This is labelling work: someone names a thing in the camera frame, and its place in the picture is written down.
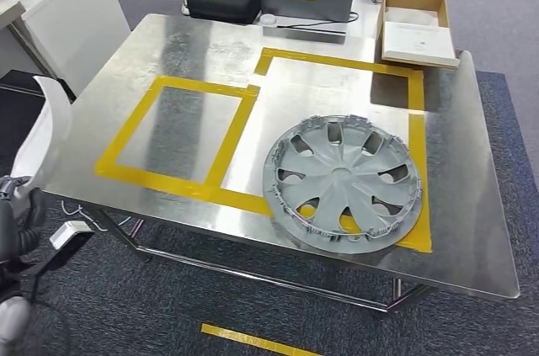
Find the grey wheel hubcap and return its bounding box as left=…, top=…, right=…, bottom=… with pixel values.
left=261, top=114, right=424, bottom=257

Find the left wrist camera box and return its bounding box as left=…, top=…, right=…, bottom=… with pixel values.
left=29, top=220, right=94, bottom=290

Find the steel workbench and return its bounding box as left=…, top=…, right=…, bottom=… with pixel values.
left=43, top=12, right=521, bottom=316

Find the yellow tape outline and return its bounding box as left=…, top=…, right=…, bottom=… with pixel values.
left=94, top=46, right=433, bottom=255

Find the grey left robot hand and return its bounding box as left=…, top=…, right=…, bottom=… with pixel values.
left=0, top=174, right=32, bottom=265

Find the black laptop cable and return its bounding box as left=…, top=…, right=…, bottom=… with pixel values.
left=276, top=9, right=360, bottom=31

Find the white booklet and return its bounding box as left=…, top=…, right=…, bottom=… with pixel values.
left=381, top=19, right=460, bottom=69

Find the white curved plastic car part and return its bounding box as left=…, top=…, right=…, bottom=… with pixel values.
left=10, top=75, right=74, bottom=199

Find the white cable with power strip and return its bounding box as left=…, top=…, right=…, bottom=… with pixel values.
left=60, top=199, right=145, bottom=233

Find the yellow floor tape strip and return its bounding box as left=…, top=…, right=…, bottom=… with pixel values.
left=200, top=321, right=323, bottom=356

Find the white desk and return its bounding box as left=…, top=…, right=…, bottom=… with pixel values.
left=0, top=0, right=131, bottom=99

